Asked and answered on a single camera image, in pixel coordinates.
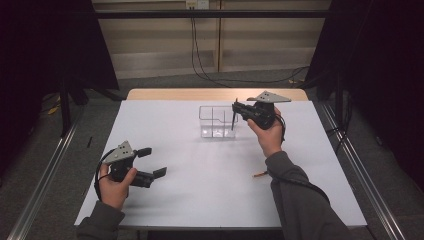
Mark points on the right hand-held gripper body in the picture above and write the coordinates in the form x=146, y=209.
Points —
x=263, y=115

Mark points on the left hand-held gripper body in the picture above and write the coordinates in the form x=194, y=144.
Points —
x=120, y=155

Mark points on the clear acrylic pen holder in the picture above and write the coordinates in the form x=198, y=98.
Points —
x=216, y=132

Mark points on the person's right hand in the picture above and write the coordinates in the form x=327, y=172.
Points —
x=271, y=140

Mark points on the person's left hand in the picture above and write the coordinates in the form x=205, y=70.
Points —
x=115, y=195

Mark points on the small black stick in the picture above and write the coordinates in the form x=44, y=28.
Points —
x=89, y=142

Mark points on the white table mat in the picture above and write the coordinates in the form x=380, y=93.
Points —
x=200, y=183

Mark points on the black metal stand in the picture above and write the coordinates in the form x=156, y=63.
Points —
x=65, y=113

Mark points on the yellow object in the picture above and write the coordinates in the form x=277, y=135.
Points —
x=53, y=109

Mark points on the black horizontal bar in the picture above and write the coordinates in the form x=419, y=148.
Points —
x=150, y=14

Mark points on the black curtain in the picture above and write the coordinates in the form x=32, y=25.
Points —
x=33, y=50
x=383, y=50

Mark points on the wooden vertical wall strip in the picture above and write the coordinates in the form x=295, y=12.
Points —
x=219, y=43

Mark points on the aluminium floor rail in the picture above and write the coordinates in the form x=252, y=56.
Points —
x=366, y=186
x=43, y=186

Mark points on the white wall power socket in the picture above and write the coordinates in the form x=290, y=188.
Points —
x=197, y=4

